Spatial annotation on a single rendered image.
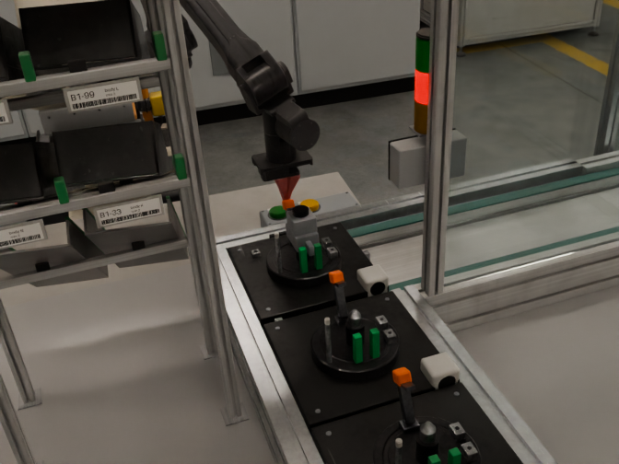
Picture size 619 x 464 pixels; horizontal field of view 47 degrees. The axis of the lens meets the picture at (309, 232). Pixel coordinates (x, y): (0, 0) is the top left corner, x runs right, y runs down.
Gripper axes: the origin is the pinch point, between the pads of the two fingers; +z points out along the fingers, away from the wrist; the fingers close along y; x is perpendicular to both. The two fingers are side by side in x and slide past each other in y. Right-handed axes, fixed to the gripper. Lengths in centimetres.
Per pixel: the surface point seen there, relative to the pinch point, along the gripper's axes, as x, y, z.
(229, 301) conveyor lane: -14.0, -15.9, 9.9
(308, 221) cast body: -12.9, 0.2, -2.2
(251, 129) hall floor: 269, 57, 107
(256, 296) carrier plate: -15.9, -11.3, 8.9
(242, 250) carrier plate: -0.6, -9.8, 8.9
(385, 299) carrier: -25.9, 9.2, 8.8
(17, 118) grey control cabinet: 292, -70, 84
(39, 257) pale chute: -16.6, -44.0, -9.5
